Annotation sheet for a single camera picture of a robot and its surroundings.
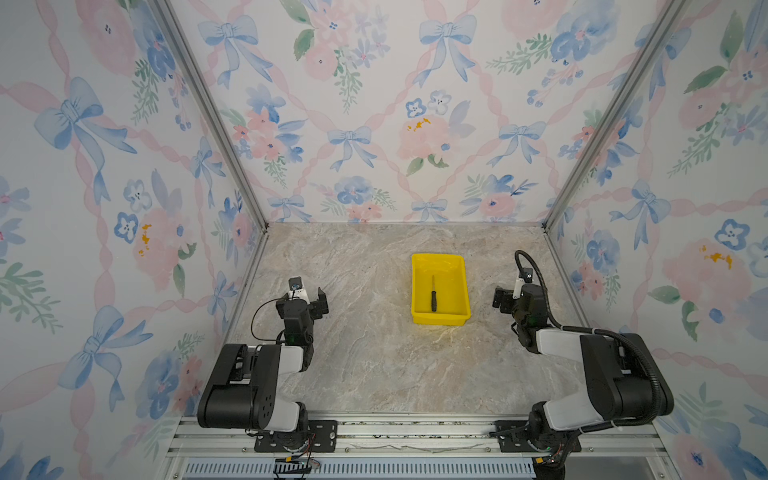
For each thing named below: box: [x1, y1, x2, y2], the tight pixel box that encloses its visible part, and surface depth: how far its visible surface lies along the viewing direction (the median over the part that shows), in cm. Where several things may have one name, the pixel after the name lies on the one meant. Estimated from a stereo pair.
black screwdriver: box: [431, 274, 437, 313], surface depth 100 cm
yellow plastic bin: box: [411, 253, 472, 326], surface depth 100 cm
